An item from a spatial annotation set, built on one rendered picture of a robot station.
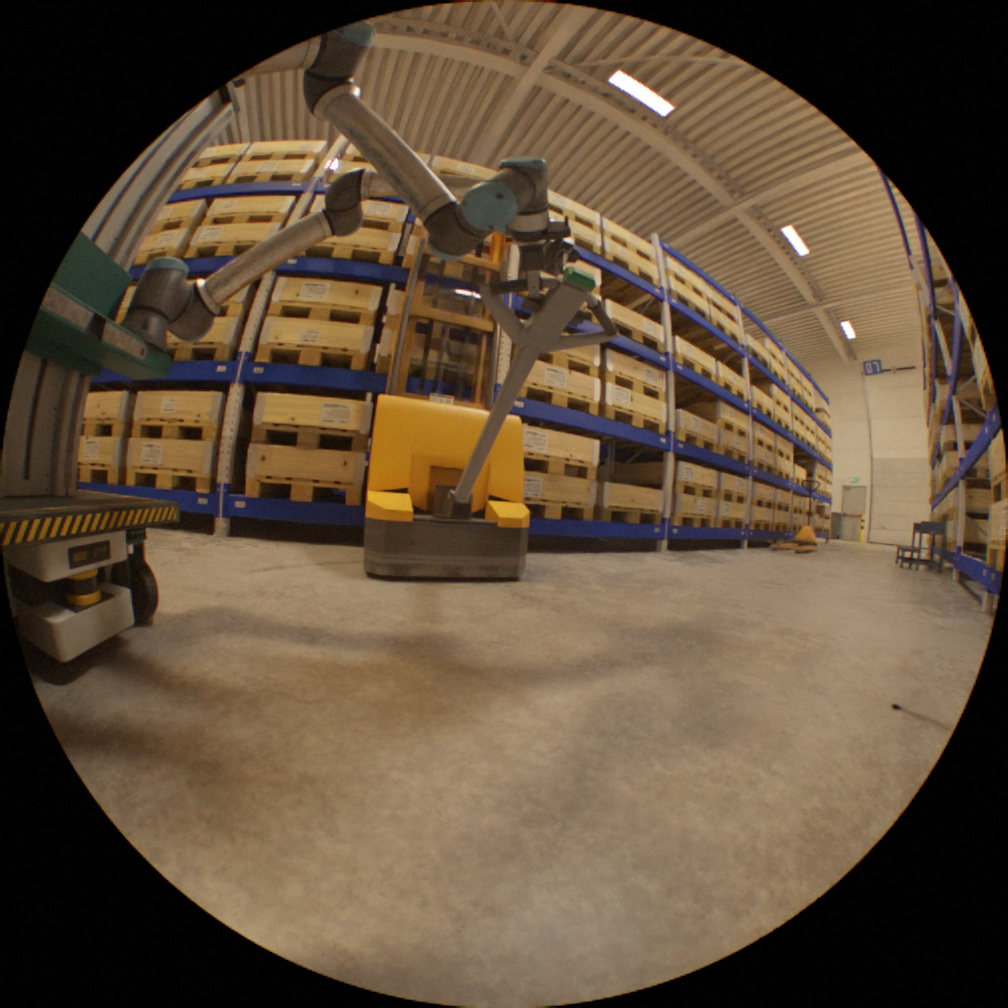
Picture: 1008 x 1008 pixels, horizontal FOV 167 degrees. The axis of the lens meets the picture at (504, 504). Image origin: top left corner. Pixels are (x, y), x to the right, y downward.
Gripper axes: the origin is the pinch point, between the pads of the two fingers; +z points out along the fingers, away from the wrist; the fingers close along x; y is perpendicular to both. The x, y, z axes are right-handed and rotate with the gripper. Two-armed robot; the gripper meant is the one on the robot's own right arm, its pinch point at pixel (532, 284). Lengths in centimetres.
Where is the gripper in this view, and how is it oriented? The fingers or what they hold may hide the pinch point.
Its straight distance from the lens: 91.9
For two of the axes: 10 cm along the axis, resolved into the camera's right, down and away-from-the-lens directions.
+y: -9.9, 1.0, 0.8
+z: 1.1, 3.3, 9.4
